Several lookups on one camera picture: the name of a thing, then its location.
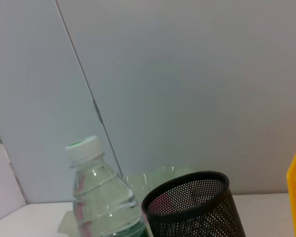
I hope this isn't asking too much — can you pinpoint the clear green-label water bottle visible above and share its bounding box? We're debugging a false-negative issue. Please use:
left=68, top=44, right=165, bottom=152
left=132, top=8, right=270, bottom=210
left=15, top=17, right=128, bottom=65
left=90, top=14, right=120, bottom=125
left=65, top=135, right=149, bottom=237

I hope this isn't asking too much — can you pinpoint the pink toy peach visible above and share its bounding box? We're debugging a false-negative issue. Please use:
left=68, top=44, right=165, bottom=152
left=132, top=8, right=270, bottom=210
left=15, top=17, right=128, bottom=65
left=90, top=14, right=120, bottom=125
left=150, top=192, right=175, bottom=211

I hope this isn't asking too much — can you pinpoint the translucent green fruit bowl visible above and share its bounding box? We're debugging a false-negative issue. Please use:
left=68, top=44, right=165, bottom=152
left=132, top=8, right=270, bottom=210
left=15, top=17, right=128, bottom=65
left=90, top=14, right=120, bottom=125
left=58, top=165, right=198, bottom=237

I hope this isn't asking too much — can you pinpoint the black mesh pen holder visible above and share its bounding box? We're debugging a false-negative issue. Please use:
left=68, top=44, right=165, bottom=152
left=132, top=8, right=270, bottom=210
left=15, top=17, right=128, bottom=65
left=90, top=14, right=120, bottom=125
left=141, top=170, right=247, bottom=237

